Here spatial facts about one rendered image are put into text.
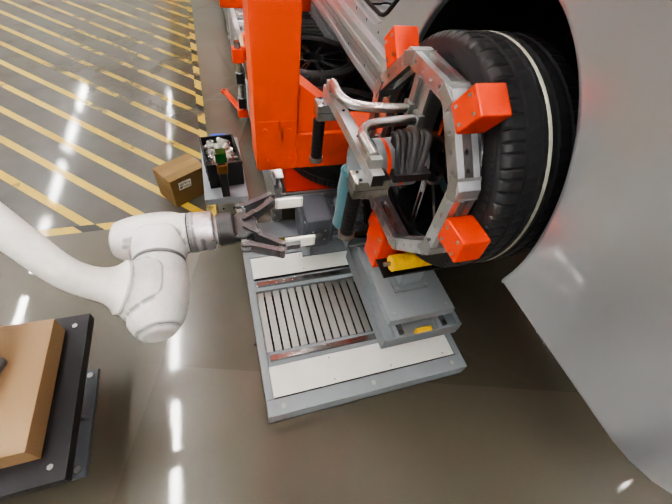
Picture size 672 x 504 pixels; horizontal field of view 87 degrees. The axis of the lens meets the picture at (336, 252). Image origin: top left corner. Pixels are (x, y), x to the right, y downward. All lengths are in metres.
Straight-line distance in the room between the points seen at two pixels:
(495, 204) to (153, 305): 0.74
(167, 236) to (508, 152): 0.74
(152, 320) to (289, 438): 0.90
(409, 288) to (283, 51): 1.00
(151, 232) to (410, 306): 1.05
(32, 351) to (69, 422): 0.23
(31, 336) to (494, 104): 1.38
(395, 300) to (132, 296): 1.06
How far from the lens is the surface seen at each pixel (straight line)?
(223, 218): 0.83
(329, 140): 1.50
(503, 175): 0.87
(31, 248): 0.75
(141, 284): 0.72
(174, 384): 1.59
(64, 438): 1.32
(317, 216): 1.49
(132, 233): 0.83
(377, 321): 1.50
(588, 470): 1.86
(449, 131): 0.88
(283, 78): 1.33
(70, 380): 1.38
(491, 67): 0.93
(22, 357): 1.38
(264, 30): 1.27
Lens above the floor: 1.44
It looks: 49 degrees down
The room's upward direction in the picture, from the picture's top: 11 degrees clockwise
